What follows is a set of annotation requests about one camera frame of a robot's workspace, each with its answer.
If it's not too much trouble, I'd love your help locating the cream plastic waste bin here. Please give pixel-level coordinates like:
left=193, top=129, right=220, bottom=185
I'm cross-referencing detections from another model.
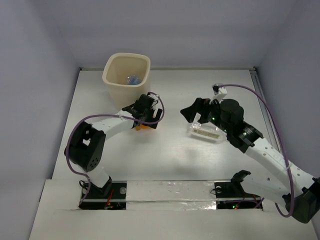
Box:
left=102, top=52, right=151, bottom=110

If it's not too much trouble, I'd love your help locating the blue label bottle blue cap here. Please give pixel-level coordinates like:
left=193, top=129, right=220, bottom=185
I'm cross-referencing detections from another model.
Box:
left=126, top=74, right=142, bottom=85

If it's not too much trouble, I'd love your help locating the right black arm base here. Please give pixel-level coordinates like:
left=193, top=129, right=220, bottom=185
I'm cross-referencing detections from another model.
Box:
left=210, top=170, right=263, bottom=210

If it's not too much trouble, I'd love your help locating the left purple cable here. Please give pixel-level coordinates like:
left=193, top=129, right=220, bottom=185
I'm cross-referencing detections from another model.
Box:
left=65, top=92, right=166, bottom=201

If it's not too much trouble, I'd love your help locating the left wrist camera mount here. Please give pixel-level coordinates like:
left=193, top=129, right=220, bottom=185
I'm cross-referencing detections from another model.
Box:
left=147, top=92, right=160, bottom=102

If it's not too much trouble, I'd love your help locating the large clear square bottle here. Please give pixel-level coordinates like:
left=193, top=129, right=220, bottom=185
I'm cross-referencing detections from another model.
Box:
left=187, top=122, right=226, bottom=143

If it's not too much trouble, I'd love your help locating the shiny tape strip front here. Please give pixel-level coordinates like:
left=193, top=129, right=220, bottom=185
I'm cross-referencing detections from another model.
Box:
left=125, top=180, right=217, bottom=211

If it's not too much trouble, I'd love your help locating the small orange juice bottle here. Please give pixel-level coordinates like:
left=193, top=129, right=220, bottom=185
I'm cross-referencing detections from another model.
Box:
left=134, top=123, right=154, bottom=131

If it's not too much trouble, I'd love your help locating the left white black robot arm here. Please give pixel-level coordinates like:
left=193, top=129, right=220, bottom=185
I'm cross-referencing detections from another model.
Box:
left=64, top=92, right=165, bottom=198

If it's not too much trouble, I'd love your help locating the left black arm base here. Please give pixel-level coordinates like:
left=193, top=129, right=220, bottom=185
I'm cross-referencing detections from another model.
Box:
left=78, top=180, right=128, bottom=210

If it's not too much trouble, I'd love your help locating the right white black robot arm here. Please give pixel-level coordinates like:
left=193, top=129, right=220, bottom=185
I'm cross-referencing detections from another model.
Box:
left=180, top=97, right=320, bottom=224

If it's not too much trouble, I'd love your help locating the aluminium rail right edge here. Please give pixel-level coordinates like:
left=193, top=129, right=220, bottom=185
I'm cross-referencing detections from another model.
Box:
left=249, top=67, right=282, bottom=153

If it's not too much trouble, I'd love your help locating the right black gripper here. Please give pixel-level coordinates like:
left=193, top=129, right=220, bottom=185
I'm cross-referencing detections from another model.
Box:
left=180, top=96, right=231, bottom=134

